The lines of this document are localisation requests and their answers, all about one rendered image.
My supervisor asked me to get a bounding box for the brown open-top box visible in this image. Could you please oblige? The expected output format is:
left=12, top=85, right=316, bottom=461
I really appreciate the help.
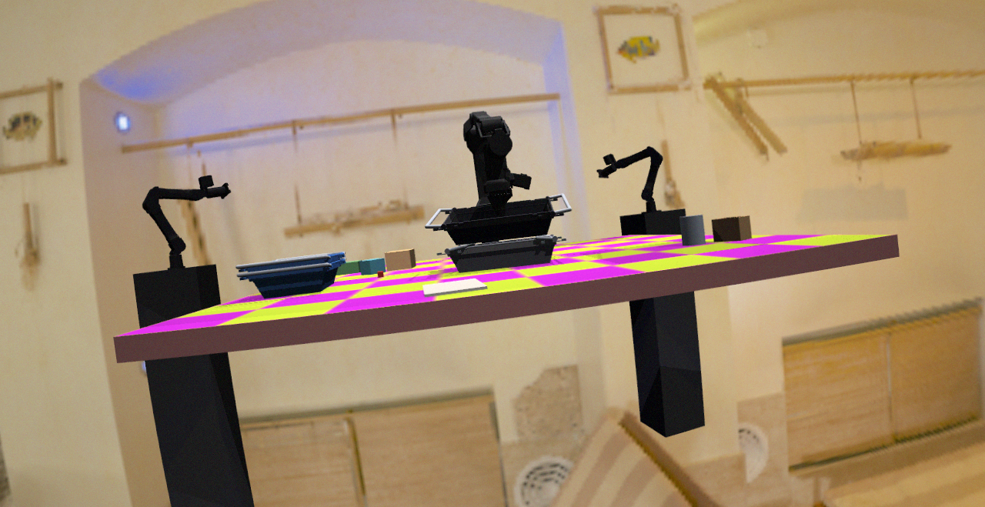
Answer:
left=712, top=215, right=752, bottom=242

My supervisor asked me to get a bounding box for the tan box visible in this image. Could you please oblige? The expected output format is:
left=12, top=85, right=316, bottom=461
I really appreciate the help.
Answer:
left=385, top=249, right=416, bottom=272

